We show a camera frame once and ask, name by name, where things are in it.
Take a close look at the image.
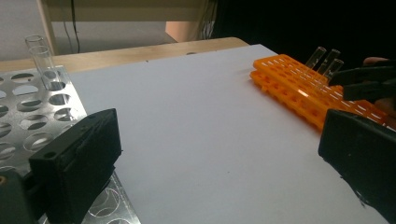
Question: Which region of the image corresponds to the beige wooden frame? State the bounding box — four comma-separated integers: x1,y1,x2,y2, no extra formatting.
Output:
36,0,219,56

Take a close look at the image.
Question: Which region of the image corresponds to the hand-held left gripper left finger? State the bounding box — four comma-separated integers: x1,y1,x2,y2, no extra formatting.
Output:
28,107,123,224

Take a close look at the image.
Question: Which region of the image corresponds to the wooden table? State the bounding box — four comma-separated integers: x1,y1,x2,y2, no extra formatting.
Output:
0,36,250,75

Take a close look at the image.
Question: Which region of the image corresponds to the clear glass test tube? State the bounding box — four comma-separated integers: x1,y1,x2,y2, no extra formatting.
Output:
29,45,64,91
305,46,328,71
24,35,51,79
317,49,342,77
323,58,346,84

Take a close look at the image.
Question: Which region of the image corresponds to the white board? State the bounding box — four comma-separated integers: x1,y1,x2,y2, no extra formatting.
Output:
68,43,390,224

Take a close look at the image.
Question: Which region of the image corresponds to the silver metal test tube rack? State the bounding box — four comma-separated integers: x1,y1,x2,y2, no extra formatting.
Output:
0,64,142,224

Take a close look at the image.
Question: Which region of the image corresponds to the black hanging cable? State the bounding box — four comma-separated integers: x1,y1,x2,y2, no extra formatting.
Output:
69,0,81,54

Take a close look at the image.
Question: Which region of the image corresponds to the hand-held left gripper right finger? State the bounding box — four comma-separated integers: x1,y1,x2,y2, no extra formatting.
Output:
318,108,396,224

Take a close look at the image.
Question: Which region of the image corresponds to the orange plastic test tube rack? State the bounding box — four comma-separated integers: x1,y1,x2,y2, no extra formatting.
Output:
249,53,396,133

